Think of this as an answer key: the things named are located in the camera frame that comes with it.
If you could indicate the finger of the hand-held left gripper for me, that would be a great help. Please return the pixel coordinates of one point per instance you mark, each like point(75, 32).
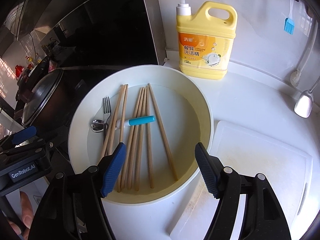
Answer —
point(47, 143)
point(25, 132)

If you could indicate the person's left hand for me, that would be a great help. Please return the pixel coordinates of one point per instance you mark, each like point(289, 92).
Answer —
point(27, 210)

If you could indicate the metal fork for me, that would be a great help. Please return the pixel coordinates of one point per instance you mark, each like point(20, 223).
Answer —
point(107, 112)

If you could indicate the blue silicone basting brush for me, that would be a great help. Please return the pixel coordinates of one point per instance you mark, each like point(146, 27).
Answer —
point(288, 26)

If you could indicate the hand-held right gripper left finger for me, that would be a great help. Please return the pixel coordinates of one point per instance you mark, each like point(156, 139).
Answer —
point(113, 170)

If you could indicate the white round basin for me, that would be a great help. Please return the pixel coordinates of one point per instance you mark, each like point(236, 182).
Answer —
point(180, 120)

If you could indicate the white plastic cutting board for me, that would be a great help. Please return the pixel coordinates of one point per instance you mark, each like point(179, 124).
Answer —
point(262, 160)

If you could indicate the metal cooking spatula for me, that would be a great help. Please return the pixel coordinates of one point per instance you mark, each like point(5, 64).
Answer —
point(303, 103)

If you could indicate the dark cooking pot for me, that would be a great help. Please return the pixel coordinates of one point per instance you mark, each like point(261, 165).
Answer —
point(67, 105)

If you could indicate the yellow detergent pump bottle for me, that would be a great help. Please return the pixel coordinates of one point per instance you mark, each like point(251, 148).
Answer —
point(205, 47)

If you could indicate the dark pot with lid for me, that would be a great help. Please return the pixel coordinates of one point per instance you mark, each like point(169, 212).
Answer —
point(42, 97)

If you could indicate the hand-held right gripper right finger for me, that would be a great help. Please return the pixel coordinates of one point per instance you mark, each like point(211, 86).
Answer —
point(205, 170)

